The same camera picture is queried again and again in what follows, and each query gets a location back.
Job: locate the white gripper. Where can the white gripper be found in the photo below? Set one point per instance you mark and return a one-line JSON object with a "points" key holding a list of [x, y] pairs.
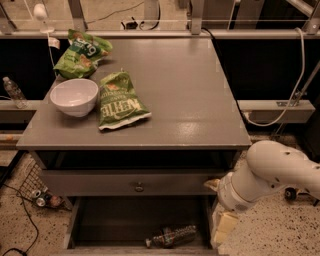
{"points": [[229, 195]]}

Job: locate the clear plastic water bottle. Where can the clear plastic water bottle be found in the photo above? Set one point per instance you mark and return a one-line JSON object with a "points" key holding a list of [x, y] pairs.
{"points": [[168, 237]]}

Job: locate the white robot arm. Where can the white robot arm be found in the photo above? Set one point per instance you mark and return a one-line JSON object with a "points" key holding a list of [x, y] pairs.
{"points": [[269, 167]]}

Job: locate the closed grey top drawer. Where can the closed grey top drawer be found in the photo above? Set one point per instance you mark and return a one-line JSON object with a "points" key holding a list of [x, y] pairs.
{"points": [[129, 182]]}

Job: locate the grey wooden drawer cabinet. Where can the grey wooden drawer cabinet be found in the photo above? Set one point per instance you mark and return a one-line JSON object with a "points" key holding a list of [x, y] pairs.
{"points": [[194, 123]]}

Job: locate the open grey middle drawer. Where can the open grey middle drawer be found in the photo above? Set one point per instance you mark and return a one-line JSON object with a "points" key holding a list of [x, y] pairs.
{"points": [[118, 226]]}

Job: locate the clear bottle on ledge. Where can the clear bottle on ledge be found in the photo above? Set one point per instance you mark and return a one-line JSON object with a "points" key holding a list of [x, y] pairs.
{"points": [[15, 93]]}

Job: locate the wheeled black cart base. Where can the wheeled black cart base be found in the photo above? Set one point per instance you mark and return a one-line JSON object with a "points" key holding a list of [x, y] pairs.
{"points": [[292, 194]]}

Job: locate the green kettle chips bag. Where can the green kettle chips bag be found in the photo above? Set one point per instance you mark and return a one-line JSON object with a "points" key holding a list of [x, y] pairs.
{"points": [[119, 103]]}

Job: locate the white ceramic bowl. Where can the white ceramic bowl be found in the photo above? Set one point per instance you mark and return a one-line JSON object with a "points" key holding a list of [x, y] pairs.
{"points": [[75, 97]]}

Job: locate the soda can right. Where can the soda can right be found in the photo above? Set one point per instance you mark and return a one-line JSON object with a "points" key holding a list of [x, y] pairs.
{"points": [[41, 202]]}

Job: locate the soda can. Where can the soda can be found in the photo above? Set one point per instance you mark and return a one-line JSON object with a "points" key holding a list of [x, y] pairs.
{"points": [[41, 202], [35, 194]]}

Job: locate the soda can left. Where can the soda can left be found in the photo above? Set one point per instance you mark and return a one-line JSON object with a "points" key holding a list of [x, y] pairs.
{"points": [[35, 194]]}

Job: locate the black power adapter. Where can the black power adapter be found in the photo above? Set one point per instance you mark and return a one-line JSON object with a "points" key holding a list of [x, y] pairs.
{"points": [[130, 25]]}

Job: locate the green snack bag rear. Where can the green snack bag rear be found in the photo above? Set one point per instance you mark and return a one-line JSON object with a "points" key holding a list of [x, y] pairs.
{"points": [[81, 58]]}

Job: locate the small white lamp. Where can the small white lamp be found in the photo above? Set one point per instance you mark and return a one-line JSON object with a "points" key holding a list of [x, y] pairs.
{"points": [[40, 13]]}

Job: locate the wire basket on floor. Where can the wire basket on floor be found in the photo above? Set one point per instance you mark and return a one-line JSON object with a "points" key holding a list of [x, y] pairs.
{"points": [[32, 182]]}

